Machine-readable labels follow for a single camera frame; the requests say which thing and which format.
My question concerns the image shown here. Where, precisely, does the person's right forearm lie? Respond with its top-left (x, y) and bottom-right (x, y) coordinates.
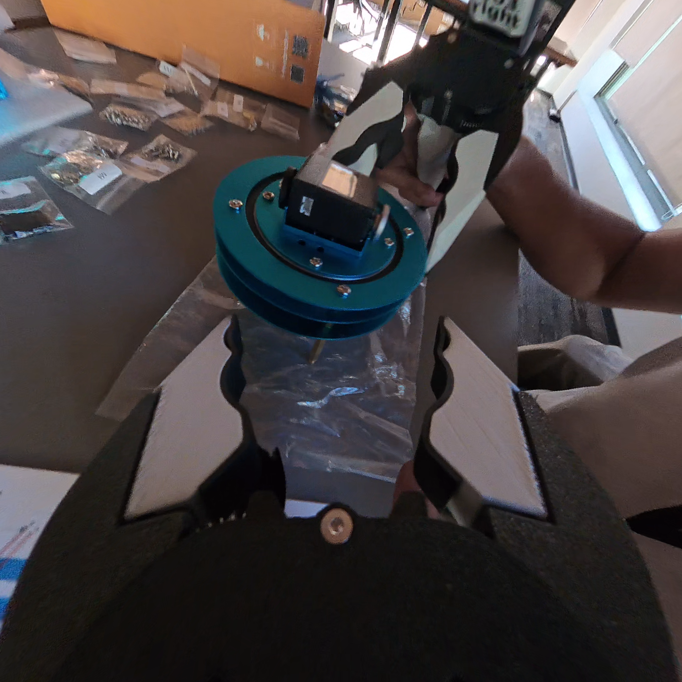
top-left (485, 135), bottom-right (682, 316)

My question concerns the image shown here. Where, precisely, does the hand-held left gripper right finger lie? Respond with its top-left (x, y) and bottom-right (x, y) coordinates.
top-left (415, 315), bottom-right (552, 525)

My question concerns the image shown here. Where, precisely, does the large clear plastic bag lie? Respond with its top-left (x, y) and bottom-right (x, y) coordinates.
top-left (96, 256), bottom-right (444, 484)

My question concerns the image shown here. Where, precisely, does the black servo with silver horn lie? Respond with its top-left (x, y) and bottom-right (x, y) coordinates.
top-left (280, 156), bottom-right (391, 263)

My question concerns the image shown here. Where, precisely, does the beige roller shade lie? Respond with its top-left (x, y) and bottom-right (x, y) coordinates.
top-left (602, 0), bottom-right (682, 226)

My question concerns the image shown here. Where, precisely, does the white foam sheet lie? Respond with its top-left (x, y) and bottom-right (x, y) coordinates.
top-left (0, 68), bottom-right (95, 146)

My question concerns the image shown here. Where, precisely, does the black chest harness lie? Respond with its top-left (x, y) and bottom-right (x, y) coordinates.
top-left (626, 502), bottom-right (682, 551)

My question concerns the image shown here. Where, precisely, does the spread of hardware bags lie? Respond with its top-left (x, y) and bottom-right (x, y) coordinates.
top-left (0, 29), bottom-right (303, 247)

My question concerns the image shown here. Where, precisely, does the orange and white cardboard box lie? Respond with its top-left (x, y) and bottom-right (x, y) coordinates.
top-left (40, 0), bottom-right (327, 111)

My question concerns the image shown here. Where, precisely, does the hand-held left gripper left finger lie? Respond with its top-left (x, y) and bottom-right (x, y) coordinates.
top-left (124, 313), bottom-right (255, 522)

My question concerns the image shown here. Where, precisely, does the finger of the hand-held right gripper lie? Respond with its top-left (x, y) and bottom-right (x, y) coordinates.
top-left (425, 125), bottom-right (508, 274)
top-left (321, 81), bottom-right (407, 167)

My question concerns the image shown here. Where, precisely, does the teal round robot base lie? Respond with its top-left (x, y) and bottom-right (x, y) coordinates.
top-left (213, 155), bottom-right (429, 367)

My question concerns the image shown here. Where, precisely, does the white instruction booklet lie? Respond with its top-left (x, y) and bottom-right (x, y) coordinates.
top-left (0, 464), bottom-right (82, 620)

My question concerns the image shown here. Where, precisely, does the person's right hand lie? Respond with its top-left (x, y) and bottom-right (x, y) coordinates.
top-left (374, 103), bottom-right (455, 209)

